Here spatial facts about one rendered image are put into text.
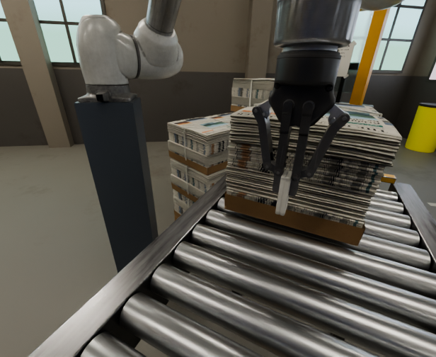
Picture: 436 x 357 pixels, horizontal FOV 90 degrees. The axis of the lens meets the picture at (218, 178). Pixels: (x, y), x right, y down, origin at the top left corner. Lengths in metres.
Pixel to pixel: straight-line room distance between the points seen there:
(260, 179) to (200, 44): 3.47
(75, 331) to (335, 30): 0.47
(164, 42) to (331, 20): 0.75
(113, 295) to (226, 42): 3.75
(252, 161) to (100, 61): 0.67
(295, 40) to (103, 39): 0.75
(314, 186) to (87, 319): 0.43
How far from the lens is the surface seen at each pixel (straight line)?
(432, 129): 4.74
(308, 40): 0.29
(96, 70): 0.94
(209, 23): 3.90
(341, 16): 0.30
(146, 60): 0.99
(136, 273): 0.42
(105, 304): 0.40
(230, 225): 0.51
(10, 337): 1.56
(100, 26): 0.96
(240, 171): 0.49
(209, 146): 1.12
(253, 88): 1.62
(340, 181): 0.46
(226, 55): 3.90
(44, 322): 1.52
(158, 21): 0.96
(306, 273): 0.45
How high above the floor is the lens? 1.11
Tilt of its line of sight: 26 degrees down
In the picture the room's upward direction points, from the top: 1 degrees clockwise
